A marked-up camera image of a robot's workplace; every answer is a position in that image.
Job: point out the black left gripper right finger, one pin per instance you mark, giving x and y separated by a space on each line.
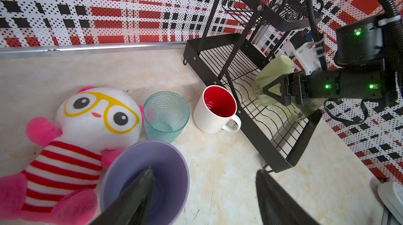
276 205

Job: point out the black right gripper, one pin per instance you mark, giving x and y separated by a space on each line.
322 84

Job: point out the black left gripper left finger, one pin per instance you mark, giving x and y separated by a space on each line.
133 205

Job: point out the light green ceramic mug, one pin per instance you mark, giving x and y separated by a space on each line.
280 65

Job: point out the short green plastic cup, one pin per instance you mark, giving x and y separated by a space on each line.
288 91

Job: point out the purple plastic cup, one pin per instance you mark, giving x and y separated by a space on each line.
171 179

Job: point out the black wire dish rack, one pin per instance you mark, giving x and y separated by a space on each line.
241 37

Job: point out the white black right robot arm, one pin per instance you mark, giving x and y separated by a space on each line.
368 61

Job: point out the pink plush yellow glasses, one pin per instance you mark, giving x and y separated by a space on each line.
92 128

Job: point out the white mug red inside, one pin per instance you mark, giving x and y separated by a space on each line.
216 110

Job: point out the teal translucent plastic cup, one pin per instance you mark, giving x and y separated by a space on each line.
165 116

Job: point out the white kitchen timer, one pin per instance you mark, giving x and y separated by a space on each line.
391 194

